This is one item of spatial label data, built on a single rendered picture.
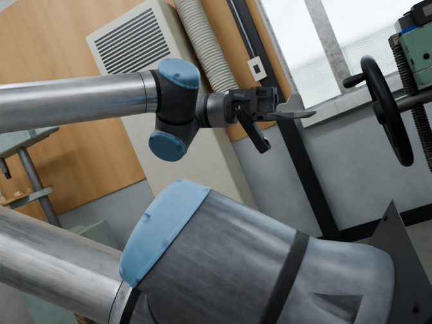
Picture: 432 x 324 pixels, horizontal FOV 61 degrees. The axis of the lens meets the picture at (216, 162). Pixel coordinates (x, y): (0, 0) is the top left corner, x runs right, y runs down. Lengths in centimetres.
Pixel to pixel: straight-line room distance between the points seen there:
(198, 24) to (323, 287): 201
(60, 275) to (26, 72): 260
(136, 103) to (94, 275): 34
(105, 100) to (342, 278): 52
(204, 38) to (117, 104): 155
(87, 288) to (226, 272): 27
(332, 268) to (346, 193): 199
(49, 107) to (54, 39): 226
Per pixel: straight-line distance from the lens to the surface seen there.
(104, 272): 59
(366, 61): 92
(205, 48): 223
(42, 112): 72
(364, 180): 236
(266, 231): 41
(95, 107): 72
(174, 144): 82
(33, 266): 63
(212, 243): 39
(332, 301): 39
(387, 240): 48
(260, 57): 226
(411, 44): 95
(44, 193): 260
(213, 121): 92
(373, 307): 38
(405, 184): 240
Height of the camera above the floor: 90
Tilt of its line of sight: 3 degrees down
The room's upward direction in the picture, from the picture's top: 23 degrees counter-clockwise
